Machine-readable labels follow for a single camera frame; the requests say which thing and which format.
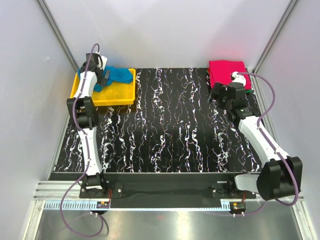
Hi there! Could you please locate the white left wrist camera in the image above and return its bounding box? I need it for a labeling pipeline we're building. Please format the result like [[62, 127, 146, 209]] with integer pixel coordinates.
[[96, 51, 108, 70]]

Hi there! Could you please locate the folded pink t shirt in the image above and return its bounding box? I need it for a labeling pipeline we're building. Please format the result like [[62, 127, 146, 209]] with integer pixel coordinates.
[[208, 60, 247, 88]]

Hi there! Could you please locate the slotted cable duct rail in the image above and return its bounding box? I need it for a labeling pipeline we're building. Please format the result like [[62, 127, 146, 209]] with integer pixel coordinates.
[[44, 200, 241, 212]]

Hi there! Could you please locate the blue t shirt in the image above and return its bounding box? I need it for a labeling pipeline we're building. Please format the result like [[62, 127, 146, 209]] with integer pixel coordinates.
[[73, 64, 134, 97]]

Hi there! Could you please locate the purple cable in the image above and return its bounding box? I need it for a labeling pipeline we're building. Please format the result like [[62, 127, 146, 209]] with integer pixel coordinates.
[[234, 71, 300, 216], [59, 43, 110, 237]]

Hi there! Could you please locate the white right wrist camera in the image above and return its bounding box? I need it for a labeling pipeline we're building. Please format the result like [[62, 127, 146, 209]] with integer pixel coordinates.
[[230, 71, 247, 87]]

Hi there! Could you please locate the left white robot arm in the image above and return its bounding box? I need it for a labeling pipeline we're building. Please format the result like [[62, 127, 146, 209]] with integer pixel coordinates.
[[66, 51, 109, 198]]

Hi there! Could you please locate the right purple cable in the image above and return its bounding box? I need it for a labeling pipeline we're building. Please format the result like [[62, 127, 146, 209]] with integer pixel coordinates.
[[234, 71, 300, 216]]

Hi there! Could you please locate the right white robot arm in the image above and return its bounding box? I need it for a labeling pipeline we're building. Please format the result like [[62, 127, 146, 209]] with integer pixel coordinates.
[[211, 82, 303, 205]]

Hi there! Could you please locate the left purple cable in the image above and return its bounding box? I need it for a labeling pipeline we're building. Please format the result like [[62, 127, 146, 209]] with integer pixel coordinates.
[[59, 43, 110, 237]]

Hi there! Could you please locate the yellow plastic tray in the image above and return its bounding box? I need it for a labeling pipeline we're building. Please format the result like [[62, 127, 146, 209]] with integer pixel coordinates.
[[67, 68, 136, 108]]

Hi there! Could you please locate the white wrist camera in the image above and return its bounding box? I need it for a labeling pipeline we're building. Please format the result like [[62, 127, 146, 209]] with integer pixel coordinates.
[[96, 51, 108, 70], [230, 71, 247, 87]]

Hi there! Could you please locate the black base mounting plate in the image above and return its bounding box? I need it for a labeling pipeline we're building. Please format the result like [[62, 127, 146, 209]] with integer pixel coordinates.
[[79, 172, 256, 211]]

